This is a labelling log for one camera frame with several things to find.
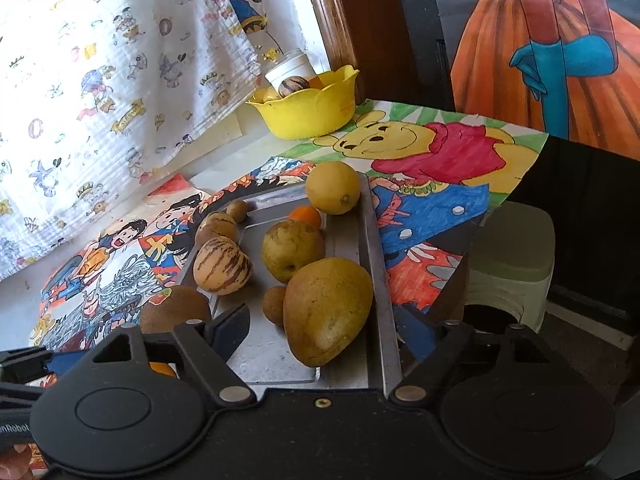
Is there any yellow plastic bowl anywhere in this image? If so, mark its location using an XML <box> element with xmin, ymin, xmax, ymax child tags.
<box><xmin>247</xmin><ymin>65</ymin><xmax>359</xmax><ymax>141</ymax></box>

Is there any round yellow lemon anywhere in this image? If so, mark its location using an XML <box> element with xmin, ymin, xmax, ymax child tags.
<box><xmin>306</xmin><ymin>160</ymin><xmax>360</xmax><ymax>216</ymax></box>

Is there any yellow apple in bowl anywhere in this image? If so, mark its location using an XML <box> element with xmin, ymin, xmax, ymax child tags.
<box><xmin>259</xmin><ymin>87</ymin><xmax>281</xmax><ymax>103</ymax></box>

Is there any white foam cup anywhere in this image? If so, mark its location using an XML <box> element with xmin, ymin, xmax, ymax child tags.
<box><xmin>266</xmin><ymin>49</ymin><xmax>317</xmax><ymax>90</ymax></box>

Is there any pale green plastic container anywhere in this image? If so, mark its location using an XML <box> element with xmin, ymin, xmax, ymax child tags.
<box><xmin>463</xmin><ymin>202</ymin><xmax>555</xmax><ymax>334</ymax></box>

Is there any brown wooden frame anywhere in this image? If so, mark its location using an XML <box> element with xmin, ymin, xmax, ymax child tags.
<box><xmin>311</xmin><ymin>0</ymin><xmax>422</xmax><ymax>104</ymax></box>

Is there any striped pepino in bowl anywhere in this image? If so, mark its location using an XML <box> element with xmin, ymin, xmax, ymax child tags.
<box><xmin>278</xmin><ymin>76</ymin><xmax>310</xmax><ymax>98</ymax></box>

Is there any person's left hand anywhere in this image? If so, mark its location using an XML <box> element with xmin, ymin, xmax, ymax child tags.
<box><xmin>0</xmin><ymin>444</ymin><xmax>35</xmax><ymax>480</ymax></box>

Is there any small orange kumquat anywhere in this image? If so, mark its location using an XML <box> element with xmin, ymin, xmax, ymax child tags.
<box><xmin>149</xmin><ymin>362</ymin><xmax>176</xmax><ymax>377</ymax></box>

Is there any striped pepino melon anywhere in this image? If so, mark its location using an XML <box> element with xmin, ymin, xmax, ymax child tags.
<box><xmin>192</xmin><ymin>236</ymin><xmax>253</xmax><ymax>296</ymax></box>

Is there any small brown round fruit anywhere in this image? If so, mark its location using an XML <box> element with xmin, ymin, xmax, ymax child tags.
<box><xmin>224</xmin><ymin>200</ymin><xmax>248</xmax><ymax>223</ymax></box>

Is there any brown kiwi fruit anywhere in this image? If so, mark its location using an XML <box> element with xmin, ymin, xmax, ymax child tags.
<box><xmin>140</xmin><ymin>285</ymin><xmax>212</xmax><ymax>334</ymax></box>

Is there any girl in orange dress poster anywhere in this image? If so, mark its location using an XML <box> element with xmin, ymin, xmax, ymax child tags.
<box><xmin>450</xmin><ymin>0</ymin><xmax>639</xmax><ymax>159</ymax></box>

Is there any large orange mandarin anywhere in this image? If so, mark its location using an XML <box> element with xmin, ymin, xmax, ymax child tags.
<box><xmin>288</xmin><ymin>205</ymin><xmax>322</xmax><ymax>230</ymax></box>

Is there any white cartoon print cloth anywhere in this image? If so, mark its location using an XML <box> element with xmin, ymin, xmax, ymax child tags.
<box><xmin>1</xmin><ymin>0</ymin><xmax>266</xmax><ymax>276</ymax></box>

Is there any large brown-green fruit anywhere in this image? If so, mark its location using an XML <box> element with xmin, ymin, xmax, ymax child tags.
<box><xmin>283</xmin><ymin>257</ymin><xmax>373</xmax><ymax>367</ymax></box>

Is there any colourful cartoon drawing mat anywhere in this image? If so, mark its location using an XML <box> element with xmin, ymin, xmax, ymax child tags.
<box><xmin>29</xmin><ymin>97</ymin><xmax>550</xmax><ymax>476</ymax></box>

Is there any grey metal tray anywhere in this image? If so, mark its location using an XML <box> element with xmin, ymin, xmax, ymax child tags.
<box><xmin>171</xmin><ymin>171</ymin><xmax>404</xmax><ymax>399</ymax></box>

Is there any green yellow pear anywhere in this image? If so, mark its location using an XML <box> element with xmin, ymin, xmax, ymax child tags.
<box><xmin>260</xmin><ymin>220</ymin><xmax>326</xmax><ymax>283</ymax></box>

